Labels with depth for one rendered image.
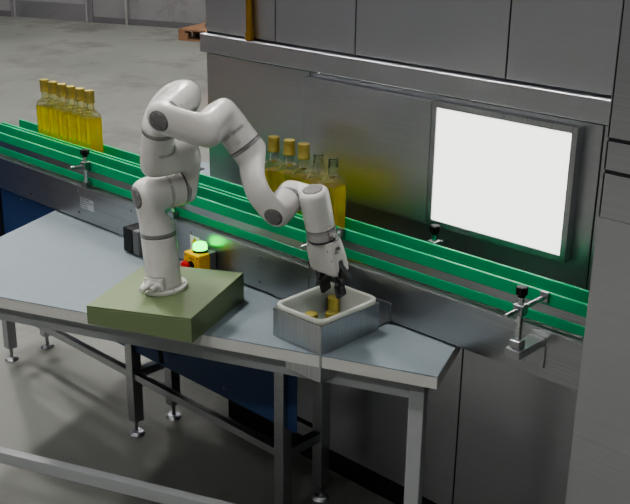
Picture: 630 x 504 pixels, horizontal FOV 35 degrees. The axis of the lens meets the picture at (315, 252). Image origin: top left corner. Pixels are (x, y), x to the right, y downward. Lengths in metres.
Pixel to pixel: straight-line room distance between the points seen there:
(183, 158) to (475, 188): 0.76
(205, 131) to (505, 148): 0.75
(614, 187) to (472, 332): 0.67
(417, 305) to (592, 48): 0.77
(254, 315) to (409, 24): 0.88
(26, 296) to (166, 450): 0.91
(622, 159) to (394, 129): 0.92
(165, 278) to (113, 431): 1.14
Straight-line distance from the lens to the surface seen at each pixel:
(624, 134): 2.02
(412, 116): 2.75
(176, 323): 2.60
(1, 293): 3.00
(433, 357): 2.54
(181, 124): 2.40
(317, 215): 2.44
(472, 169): 2.66
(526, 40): 2.55
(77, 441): 3.71
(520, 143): 2.56
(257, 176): 2.41
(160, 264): 2.70
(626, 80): 2.01
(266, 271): 2.86
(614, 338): 2.14
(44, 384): 4.12
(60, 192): 3.64
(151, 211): 2.65
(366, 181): 2.89
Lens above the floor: 1.86
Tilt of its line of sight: 20 degrees down
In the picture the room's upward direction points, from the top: 1 degrees clockwise
